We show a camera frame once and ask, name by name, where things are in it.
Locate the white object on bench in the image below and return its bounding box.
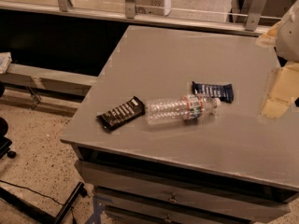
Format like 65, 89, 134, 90
0, 52, 12, 74

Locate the black floor stand frame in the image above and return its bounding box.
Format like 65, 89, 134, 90
0, 182, 87, 224

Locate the grey low bench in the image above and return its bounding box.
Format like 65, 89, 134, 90
0, 63, 97, 108

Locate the black snack bar wrapper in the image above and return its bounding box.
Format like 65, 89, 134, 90
96, 96, 145, 131

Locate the black office chair base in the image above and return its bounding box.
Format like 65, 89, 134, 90
0, 81, 17, 160

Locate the black floor cable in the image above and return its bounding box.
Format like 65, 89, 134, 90
0, 179, 78, 224

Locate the metal railing frame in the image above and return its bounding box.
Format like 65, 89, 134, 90
0, 0, 280, 36

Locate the dark blue snack packet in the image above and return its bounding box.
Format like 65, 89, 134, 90
192, 82, 234, 104

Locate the grey drawer cabinet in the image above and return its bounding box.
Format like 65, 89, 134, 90
62, 26, 299, 224

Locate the clear plastic water bottle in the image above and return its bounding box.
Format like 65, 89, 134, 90
146, 93, 221, 125

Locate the white power strip box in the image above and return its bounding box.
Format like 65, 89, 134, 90
135, 0, 171, 16

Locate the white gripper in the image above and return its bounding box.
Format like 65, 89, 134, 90
256, 0, 299, 119

